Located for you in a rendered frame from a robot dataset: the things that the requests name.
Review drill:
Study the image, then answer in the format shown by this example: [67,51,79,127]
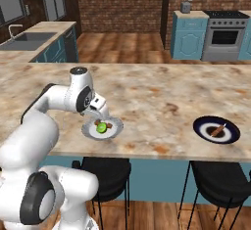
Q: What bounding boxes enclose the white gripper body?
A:
[81,104,111,121]

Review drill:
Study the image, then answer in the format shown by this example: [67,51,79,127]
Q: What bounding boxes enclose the green kiwi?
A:
[95,121,109,134]

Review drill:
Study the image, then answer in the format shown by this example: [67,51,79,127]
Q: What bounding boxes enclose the grey plate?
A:
[80,115,125,142]

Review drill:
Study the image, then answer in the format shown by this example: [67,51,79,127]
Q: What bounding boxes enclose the blue island counter base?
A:
[38,155,251,207]

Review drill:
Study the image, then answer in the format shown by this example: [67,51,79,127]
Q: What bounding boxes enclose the dark blue plate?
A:
[192,115,242,145]

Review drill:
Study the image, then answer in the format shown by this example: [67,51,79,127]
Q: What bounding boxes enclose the grey fridge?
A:
[43,0,67,23]

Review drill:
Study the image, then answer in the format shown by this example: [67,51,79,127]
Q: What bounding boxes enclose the brown food piece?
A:
[94,118,114,130]

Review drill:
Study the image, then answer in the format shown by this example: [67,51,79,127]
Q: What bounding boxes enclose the black bar stool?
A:
[71,157,132,230]
[176,161,251,230]

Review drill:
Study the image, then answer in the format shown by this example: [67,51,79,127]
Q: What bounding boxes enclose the blue base cupboards run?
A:
[28,24,79,64]

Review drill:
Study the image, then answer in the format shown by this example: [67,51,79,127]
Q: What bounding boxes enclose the grey sink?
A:
[0,31,59,52]

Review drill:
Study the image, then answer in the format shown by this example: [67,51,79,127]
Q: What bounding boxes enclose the blue base cupboard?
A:
[237,10,251,62]
[170,10,211,62]

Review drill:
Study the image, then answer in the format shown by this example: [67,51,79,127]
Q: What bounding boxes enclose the brown skewer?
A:
[210,123,227,138]

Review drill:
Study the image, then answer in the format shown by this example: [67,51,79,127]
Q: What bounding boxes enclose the silver tap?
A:
[8,23,25,41]

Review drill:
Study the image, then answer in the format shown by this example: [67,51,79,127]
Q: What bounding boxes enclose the grey toaster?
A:
[179,1,192,15]

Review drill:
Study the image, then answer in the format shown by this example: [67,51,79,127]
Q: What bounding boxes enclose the silver oven with hob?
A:
[201,10,251,63]

